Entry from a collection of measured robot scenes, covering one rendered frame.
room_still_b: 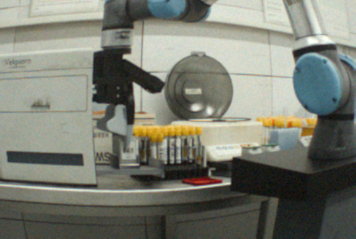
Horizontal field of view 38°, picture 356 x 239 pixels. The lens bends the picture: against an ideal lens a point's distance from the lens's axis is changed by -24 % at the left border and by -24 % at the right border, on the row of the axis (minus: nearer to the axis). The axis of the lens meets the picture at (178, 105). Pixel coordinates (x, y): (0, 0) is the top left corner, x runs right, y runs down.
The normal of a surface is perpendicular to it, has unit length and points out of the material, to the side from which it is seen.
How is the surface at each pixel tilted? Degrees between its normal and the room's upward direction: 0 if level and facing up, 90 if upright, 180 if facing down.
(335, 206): 90
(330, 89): 99
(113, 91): 90
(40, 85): 90
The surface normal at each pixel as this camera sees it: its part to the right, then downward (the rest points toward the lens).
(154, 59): 0.47, 0.03
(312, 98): -0.51, 0.18
